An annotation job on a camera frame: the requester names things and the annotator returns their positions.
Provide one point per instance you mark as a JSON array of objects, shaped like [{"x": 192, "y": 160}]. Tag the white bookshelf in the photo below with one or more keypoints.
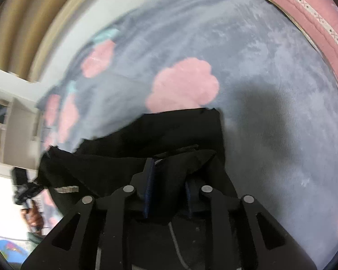
[{"x": 19, "y": 112}]

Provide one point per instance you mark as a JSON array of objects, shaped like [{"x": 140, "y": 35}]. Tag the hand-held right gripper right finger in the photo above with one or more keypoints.
[{"x": 189, "y": 199}]

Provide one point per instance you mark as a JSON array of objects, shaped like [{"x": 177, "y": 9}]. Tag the person's left hand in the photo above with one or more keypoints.
[{"x": 32, "y": 216}]

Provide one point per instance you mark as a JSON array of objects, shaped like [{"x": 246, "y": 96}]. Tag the colourful printed board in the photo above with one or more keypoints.
[{"x": 7, "y": 249}]

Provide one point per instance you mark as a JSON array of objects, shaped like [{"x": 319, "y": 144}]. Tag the pink pillow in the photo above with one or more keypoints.
[{"x": 298, "y": 5}]

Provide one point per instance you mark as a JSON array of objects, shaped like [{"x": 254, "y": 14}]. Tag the grey floral blanket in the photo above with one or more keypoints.
[{"x": 270, "y": 118}]

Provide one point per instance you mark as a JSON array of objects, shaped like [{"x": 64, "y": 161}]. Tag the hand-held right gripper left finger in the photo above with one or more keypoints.
[{"x": 149, "y": 188}]

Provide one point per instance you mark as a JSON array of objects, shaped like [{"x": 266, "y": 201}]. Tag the black hooded jacket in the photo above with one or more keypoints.
[{"x": 171, "y": 135}]

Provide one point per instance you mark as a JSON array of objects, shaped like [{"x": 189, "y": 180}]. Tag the wooden slatted headboard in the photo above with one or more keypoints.
[{"x": 31, "y": 19}]

